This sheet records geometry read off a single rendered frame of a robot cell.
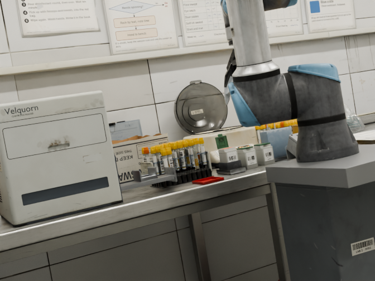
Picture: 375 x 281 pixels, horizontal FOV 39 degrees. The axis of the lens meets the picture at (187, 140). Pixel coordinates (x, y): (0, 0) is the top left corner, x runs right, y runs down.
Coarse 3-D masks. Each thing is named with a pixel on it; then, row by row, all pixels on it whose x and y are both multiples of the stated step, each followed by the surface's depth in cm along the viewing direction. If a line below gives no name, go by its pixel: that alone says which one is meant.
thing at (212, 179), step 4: (212, 176) 157; (196, 180) 154; (200, 180) 155; (204, 180) 155; (208, 180) 154; (212, 180) 149; (216, 180) 150; (220, 180) 150; (200, 184) 149; (204, 184) 148
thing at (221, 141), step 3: (219, 135) 166; (222, 135) 166; (225, 135) 167; (216, 138) 165; (219, 138) 166; (222, 138) 166; (225, 138) 166; (216, 141) 165; (219, 141) 166; (222, 141) 166; (225, 141) 166; (219, 144) 165; (222, 144) 166; (225, 144) 166; (219, 147) 165; (222, 147) 166; (225, 147) 166
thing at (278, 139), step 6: (264, 132) 175; (270, 132) 174; (276, 132) 175; (282, 132) 176; (288, 132) 178; (264, 138) 175; (270, 138) 174; (276, 138) 175; (282, 138) 176; (288, 138) 178; (276, 144) 175; (282, 144) 176; (276, 150) 175; (282, 150) 176; (276, 156) 175; (282, 156) 176
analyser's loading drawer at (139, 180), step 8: (152, 168) 148; (168, 168) 152; (136, 176) 147; (144, 176) 151; (152, 176) 146; (160, 176) 151; (168, 176) 148; (176, 176) 149; (120, 184) 148; (128, 184) 145; (136, 184) 144; (144, 184) 145
